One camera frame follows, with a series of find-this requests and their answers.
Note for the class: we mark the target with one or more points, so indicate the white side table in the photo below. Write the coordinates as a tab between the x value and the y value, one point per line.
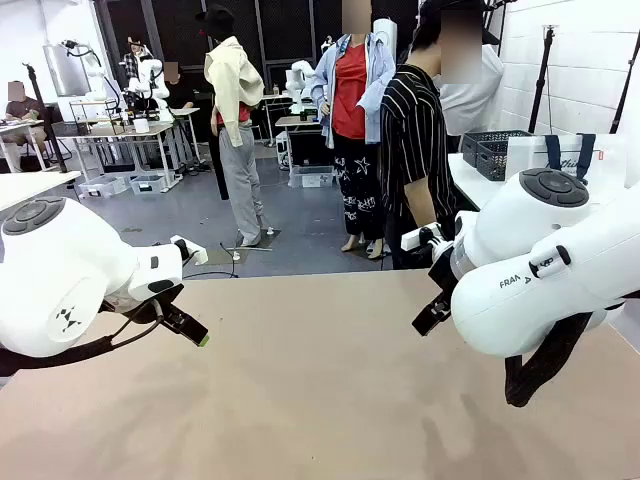
467	180

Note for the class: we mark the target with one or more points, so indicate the clear storage box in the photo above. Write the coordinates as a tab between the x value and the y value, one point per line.
102	187
147	185
310	177

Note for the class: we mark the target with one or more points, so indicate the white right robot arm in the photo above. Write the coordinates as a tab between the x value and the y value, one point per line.
550	280

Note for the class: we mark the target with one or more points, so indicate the seated person dark shirt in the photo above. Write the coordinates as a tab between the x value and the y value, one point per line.
22	110

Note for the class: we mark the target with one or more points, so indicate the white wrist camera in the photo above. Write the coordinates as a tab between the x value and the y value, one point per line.
415	240
195	255

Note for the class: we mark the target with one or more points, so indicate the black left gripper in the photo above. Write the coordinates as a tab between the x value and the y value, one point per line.
155	306

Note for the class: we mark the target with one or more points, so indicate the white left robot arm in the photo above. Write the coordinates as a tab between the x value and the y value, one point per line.
60	260

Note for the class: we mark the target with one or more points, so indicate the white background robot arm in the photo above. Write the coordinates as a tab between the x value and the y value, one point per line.
155	70
295	82
95	75

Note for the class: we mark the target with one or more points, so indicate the black tripod stand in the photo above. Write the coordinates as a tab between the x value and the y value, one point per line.
48	127
624	95
549	60

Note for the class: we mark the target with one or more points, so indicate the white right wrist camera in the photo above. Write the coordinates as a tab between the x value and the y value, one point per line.
415	240

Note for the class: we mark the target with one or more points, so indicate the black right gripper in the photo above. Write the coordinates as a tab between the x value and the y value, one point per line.
442	270

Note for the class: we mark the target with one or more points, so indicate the person in plaid shirt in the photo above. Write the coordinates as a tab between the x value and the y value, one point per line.
132	62

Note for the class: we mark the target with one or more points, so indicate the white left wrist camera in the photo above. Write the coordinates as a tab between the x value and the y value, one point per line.
195	255

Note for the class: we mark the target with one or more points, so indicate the person in striped black shirt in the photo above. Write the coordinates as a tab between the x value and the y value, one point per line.
410	125

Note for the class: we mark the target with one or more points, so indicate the light wooden desk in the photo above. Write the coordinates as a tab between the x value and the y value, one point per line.
297	121
125	131

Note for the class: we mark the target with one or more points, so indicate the grey standing board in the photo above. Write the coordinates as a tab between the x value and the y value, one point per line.
57	70

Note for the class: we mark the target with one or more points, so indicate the person's right forearm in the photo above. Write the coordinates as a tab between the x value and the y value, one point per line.
422	205

